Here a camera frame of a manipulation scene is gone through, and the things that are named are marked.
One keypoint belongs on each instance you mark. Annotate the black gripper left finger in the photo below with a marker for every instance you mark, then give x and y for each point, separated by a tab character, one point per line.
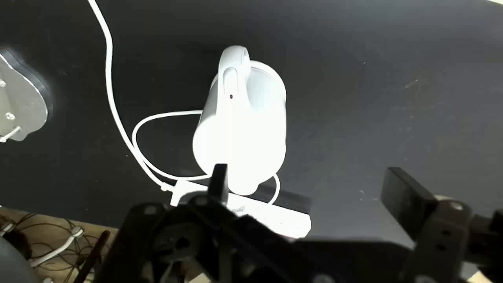
201	236

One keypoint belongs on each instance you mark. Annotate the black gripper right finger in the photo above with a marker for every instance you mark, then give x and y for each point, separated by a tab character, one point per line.
446	233

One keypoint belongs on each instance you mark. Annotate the white electric kettle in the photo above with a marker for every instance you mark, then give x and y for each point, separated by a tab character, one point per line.
243	121

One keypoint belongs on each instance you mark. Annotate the white power strip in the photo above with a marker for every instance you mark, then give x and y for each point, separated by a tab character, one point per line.
281	220

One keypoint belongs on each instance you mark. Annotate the grey metal mounting plate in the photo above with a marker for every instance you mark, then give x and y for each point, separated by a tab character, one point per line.
23	99

